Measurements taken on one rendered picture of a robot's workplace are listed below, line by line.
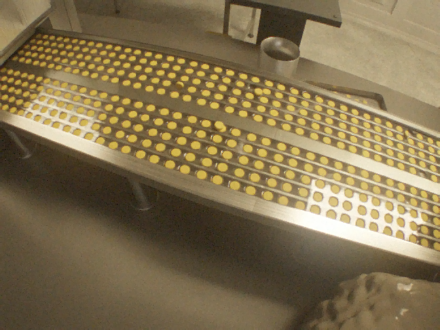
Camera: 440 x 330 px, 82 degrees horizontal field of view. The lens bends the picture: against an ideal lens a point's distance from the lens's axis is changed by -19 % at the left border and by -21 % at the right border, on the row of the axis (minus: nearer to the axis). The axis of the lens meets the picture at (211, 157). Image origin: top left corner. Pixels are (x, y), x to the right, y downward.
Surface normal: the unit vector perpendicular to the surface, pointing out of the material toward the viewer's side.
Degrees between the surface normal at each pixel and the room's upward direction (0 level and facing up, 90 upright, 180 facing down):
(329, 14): 0
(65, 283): 0
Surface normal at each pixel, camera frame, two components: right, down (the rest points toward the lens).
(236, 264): 0.04, -0.54
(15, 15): 0.94, 0.29
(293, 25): -0.24, 0.82
